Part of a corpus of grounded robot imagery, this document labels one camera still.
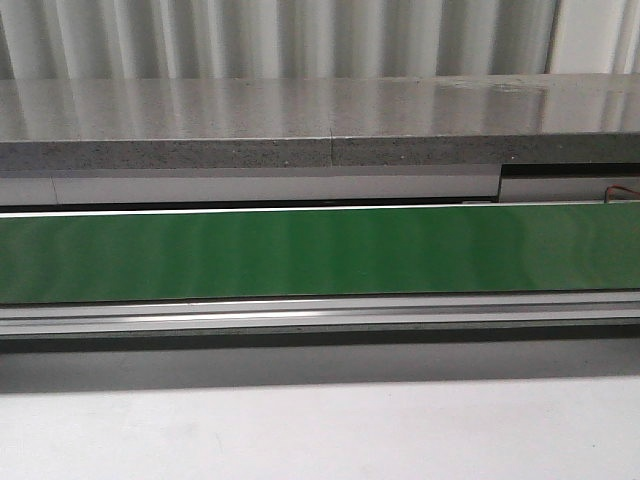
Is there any white pleated curtain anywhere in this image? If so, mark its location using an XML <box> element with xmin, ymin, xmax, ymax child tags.
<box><xmin>1</xmin><ymin>1</ymin><xmax>639</xmax><ymax>79</ymax></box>

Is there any red wire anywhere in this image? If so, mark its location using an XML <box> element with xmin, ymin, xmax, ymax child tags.
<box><xmin>601</xmin><ymin>184</ymin><xmax>640</xmax><ymax>204</ymax></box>

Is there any grey speckled stone counter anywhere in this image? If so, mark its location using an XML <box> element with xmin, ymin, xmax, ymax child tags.
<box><xmin>0</xmin><ymin>72</ymin><xmax>640</xmax><ymax>207</ymax></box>

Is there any green conveyor belt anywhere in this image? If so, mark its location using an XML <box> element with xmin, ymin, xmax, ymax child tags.
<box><xmin>1</xmin><ymin>202</ymin><xmax>639</xmax><ymax>305</ymax></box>

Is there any aluminium conveyor frame rail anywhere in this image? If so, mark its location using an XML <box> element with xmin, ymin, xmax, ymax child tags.
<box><xmin>1</xmin><ymin>290</ymin><xmax>639</xmax><ymax>353</ymax></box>

